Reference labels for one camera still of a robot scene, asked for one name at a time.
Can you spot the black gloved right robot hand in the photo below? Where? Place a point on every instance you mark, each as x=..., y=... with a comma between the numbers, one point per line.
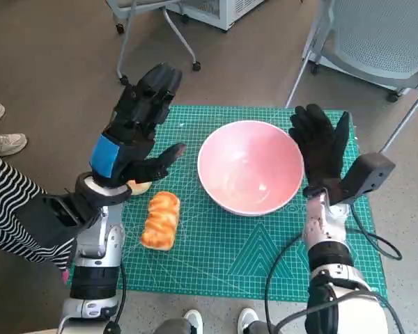
x=320, y=146

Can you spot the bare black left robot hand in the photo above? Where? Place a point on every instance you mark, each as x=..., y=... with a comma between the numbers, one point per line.
x=139, y=115

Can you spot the pink bowl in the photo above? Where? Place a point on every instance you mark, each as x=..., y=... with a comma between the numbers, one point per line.
x=251, y=167

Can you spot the round toy bread bun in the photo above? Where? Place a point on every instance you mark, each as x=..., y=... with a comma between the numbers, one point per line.
x=141, y=190

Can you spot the braided toy bread loaf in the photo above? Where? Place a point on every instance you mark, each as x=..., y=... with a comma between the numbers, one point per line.
x=160, y=222

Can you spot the grey chair with casters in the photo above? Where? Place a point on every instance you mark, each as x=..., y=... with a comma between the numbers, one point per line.
x=124, y=80

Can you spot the grey mesh chair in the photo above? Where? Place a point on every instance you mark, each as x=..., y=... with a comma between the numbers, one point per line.
x=376, y=38

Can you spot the white cabinet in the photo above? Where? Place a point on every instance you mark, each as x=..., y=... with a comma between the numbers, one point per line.
x=226, y=17

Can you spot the green cutting mat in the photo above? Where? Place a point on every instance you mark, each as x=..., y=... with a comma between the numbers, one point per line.
x=223, y=250

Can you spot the person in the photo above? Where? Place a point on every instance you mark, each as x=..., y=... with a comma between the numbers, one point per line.
x=7, y=208

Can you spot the small pink object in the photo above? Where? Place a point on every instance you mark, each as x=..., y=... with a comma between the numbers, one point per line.
x=65, y=277

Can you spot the white shoe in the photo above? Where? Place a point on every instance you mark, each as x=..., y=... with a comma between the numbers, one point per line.
x=248, y=316
x=194, y=318

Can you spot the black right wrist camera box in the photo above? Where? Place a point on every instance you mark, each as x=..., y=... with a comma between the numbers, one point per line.
x=365, y=174

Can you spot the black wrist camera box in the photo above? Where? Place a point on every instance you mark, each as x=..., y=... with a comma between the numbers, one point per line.
x=55, y=215
x=365, y=174

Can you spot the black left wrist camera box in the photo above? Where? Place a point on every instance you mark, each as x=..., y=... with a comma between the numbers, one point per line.
x=55, y=215

